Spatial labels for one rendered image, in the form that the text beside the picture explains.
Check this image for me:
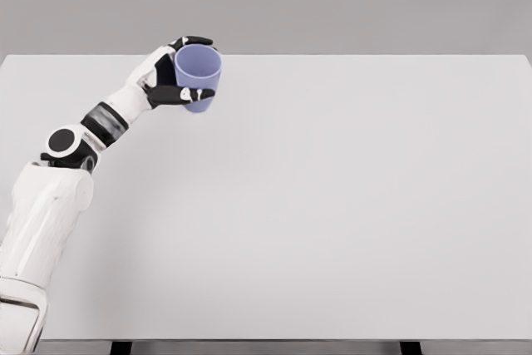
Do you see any lavender blue plastic cup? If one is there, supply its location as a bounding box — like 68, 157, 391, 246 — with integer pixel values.
174, 43, 224, 115

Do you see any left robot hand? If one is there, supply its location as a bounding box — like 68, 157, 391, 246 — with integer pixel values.
124, 35, 217, 110

